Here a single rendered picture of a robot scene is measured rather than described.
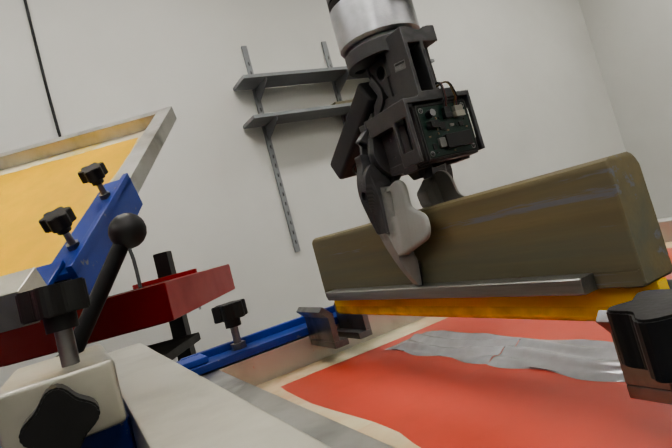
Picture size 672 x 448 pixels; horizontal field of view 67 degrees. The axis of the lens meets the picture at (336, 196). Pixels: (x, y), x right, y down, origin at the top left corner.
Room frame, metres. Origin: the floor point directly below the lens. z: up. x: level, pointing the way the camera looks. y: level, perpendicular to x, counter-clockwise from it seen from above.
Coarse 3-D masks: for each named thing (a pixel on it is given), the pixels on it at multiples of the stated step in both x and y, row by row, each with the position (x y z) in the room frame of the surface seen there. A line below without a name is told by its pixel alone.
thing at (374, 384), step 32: (448, 320) 0.71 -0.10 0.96; (480, 320) 0.66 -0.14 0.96; (512, 320) 0.62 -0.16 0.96; (544, 320) 0.58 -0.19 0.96; (384, 352) 0.63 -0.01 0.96; (288, 384) 0.61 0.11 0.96; (320, 384) 0.57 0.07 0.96; (352, 384) 0.54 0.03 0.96; (384, 384) 0.51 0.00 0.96; (416, 384) 0.49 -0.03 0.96; (384, 416) 0.43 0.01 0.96
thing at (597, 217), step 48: (480, 192) 0.38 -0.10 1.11; (528, 192) 0.34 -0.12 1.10; (576, 192) 0.31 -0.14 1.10; (624, 192) 0.29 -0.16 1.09; (336, 240) 0.58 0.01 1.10; (432, 240) 0.43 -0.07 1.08; (480, 240) 0.39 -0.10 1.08; (528, 240) 0.35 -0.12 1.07; (576, 240) 0.32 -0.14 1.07; (624, 240) 0.29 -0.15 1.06; (336, 288) 0.61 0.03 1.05
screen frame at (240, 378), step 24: (240, 360) 0.64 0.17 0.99; (264, 360) 0.65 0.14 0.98; (288, 360) 0.66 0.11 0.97; (312, 360) 0.68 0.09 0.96; (216, 384) 0.55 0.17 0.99; (240, 384) 0.52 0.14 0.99; (264, 408) 0.42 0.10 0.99; (288, 408) 0.40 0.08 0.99; (312, 432) 0.34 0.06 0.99; (336, 432) 0.33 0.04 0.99; (360, 432) 0.32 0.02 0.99
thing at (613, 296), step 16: (608, 288) 0.32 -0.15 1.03; (624, 288) 0.31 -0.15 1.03; (640, 288) 0.30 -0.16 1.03; (656, 288) 0.29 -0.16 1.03; (336, 304) 0.64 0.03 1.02; (352, 304) 0.61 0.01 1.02; (368, 304) 0.57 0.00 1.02; (384, 304) 0.54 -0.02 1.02; (400, 304) 0.52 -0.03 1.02; (416, 304) 0.49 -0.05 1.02; (432, 304) 0.47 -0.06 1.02; (448, 304) 0.45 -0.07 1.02; (464, 304) 0.43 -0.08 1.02; (480, 304) 0.42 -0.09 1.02; (496, 304) 0.40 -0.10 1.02; (512, 304) 0.39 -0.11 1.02; (528, 304) 0.37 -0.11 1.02; (544, 304) 0.36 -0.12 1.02; (560, 304) 0.35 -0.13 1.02; (576, 304) 0.34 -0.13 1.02; (592, 304) 0.33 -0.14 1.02; (608, 304) 0.32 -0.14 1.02
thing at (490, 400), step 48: (576, 336) 0.50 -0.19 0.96; (480, 384) 0.44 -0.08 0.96; (528, 384) 0.42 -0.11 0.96; (576, 384) 0.39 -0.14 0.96; (624, 384) 0.37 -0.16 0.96; (432, 432) 0.38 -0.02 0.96; (480, 432) 0.36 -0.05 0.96; (528, 432) 0.34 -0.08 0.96; (576, 432) 0.32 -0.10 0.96; (624, 432) 0.31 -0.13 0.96
